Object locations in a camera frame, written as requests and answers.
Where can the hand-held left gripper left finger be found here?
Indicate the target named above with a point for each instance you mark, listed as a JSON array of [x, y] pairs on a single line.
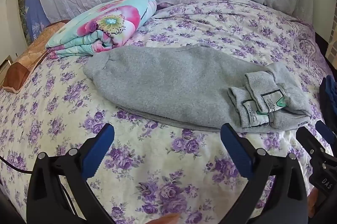
[[98, 150]]

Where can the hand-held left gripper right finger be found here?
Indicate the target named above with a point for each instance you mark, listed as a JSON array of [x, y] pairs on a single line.
[[235, 150]]

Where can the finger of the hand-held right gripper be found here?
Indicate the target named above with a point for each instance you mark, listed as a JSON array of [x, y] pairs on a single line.
[[309, 141], [325, 130]]

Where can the grey sweater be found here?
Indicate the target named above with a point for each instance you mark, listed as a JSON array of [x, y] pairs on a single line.
[[171, 87]]

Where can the person's right hand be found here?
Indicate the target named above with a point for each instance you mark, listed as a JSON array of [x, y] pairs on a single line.
[[312, 203]]

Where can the dark blue cloth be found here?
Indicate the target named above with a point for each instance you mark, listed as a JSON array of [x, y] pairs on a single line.
[[329, 97]]

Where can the purple floral bedspread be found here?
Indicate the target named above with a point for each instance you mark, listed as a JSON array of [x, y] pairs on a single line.
[[158, 160]]

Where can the white radiator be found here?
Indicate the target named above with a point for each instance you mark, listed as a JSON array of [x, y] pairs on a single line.
[[332, 51]]

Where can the wooden bedside cabinet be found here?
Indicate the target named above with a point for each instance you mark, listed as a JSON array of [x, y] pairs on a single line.
[[5, 66]]

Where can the folded floral blanket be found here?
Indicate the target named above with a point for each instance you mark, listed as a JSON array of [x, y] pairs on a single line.
[[113, 21]]

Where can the dark purple cloth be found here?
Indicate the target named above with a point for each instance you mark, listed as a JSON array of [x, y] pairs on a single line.
[[164, 5]]

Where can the green wall picture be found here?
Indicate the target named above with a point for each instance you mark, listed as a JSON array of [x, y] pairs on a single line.
[[22, 13]]

